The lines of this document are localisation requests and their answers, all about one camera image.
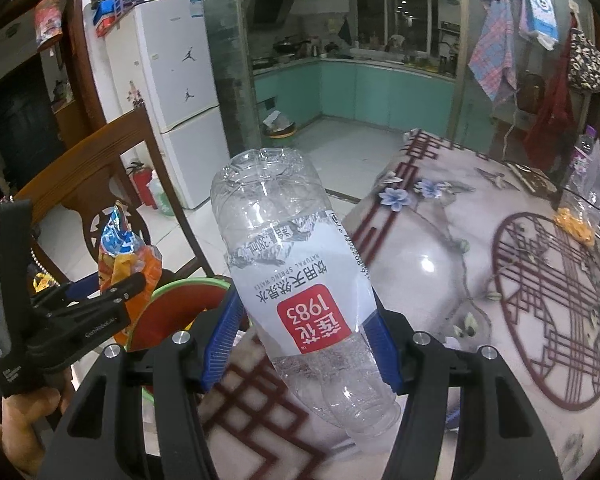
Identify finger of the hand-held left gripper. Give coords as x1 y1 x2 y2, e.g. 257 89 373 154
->
30 271 147 323

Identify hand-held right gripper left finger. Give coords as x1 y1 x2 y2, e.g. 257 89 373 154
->
37 287 246 480

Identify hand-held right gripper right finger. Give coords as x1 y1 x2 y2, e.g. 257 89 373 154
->
365 307 563 480

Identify orange snack packet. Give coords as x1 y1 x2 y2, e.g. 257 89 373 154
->
97 200 163 351

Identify red bin with green rim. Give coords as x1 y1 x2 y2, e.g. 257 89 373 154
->
125 280 231 356

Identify clear plastic bottle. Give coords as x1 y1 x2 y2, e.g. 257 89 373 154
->
210 147 401 443

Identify kitchen trash can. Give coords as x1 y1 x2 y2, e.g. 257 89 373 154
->
262 110 298 138

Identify person's left hand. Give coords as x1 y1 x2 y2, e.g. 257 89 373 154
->
0 387 63 475

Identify carved wooden chair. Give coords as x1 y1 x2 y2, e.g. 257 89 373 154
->
15 105 216 286

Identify green plastic bottle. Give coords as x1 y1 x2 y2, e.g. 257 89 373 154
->
147 170 178 216

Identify red fire extinguisher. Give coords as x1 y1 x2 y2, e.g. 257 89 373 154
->
127 160 156 208

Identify dark wooden door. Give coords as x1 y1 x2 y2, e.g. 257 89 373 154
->
0 55 68 186

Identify white refrigerator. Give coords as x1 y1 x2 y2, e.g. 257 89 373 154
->
105 0 231 211

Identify clear bag of yellow snacks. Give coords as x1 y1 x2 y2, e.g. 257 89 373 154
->
552 140 600 248

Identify teal kitchen cabinets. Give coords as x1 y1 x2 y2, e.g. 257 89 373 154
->
252 57 456 136

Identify red printed packet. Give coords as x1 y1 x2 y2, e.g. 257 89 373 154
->
34 0 63 47

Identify blue box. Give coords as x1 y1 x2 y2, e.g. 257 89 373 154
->
92 2 116 26

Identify purple label water bottle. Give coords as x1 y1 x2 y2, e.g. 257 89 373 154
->
572 127 600 196

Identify red hanging garment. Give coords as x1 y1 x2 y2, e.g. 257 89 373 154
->
522 50 576 171

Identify black wok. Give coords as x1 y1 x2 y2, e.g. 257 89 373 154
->
272 35 306 53

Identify plaid hanging cloth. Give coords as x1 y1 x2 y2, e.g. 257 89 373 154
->
467 0 518 106

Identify black range hood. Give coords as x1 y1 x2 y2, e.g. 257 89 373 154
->
252 0 301 26

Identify kitchen window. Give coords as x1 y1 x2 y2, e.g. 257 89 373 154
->
355 0 438 53

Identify leopard print bag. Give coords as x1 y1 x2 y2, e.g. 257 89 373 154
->
567 27 600 93

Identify white blue plastic bag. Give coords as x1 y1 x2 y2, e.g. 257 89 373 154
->
520 0 561 51

